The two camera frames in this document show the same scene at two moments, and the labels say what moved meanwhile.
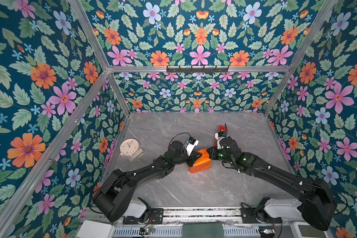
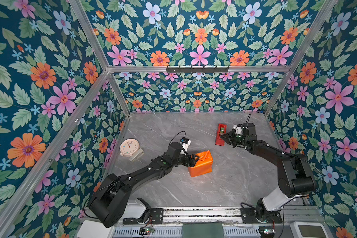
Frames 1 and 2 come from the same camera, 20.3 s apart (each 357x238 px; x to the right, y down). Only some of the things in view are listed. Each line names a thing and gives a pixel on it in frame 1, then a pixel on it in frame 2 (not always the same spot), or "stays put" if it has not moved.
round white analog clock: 129,147 stays put
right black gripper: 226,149 to 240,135
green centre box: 213,230 stays put
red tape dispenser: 221,128 stays put
